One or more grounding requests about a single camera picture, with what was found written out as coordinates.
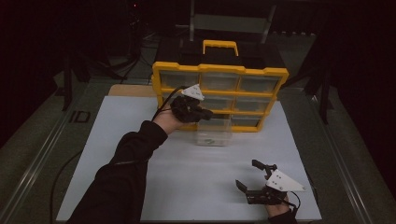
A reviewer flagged person's right hand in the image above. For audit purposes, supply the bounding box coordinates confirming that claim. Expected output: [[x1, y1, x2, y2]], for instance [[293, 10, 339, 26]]
[[264, 193, 292, 218]]

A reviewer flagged person's left hand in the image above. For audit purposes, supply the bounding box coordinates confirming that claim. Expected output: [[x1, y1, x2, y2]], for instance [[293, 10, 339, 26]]
[[152, 105, 189, 135]]

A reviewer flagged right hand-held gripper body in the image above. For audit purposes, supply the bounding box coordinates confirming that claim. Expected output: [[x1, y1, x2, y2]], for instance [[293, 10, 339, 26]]
[[246, 169, 306, 206]]

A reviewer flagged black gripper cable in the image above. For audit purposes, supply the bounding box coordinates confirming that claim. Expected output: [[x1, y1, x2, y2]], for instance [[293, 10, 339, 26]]
[[281, 190, 302, 217], [151, 85, 189, 122]]

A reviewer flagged transparent plastic drawer bin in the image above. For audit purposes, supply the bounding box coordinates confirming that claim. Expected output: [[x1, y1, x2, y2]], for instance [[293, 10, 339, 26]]
[[195, 115, 233, 147]]

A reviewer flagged grey metal frame stand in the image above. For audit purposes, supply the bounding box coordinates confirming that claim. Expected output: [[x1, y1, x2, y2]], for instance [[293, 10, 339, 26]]
[[188, 0, 277, 45]]

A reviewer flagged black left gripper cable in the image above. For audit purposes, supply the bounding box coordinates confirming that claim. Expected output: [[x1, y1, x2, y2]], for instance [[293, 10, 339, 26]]
[[151, 85, 189, 122]]

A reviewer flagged metal table rail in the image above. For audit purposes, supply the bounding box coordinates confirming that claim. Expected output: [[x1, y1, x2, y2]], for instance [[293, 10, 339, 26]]
[[0, 90, 92, 224], [307, 92, 396, 220]]

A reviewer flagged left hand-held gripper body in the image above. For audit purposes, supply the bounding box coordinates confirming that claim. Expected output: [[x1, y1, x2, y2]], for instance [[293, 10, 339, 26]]
[[169, 83, 205, 124]]

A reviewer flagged yellow black organizer cabinet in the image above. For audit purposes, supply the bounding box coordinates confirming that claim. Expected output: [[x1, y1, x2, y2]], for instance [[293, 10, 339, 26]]
[[151, 38, 290, 133]]

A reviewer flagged black cable on floor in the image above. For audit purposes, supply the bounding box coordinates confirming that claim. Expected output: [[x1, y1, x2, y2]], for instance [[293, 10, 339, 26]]
[[49, 149, 84, 224]]

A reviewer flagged grid of clear drawers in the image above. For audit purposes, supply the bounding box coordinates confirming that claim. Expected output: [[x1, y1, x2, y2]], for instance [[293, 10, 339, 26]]
[[159, 70, 284, 129]]

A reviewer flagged black stand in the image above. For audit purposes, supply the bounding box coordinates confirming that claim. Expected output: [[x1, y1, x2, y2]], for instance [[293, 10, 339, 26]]
[[303, 62, 334, 125], [60, 46, 141, 113]]

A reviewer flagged brown wooden board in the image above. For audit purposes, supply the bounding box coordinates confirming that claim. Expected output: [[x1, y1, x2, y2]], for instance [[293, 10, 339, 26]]
[[107, 84, 157, 97]]

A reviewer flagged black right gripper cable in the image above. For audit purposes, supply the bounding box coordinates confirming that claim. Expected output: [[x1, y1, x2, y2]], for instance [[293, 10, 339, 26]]
[[281, 190, 302, 217]]

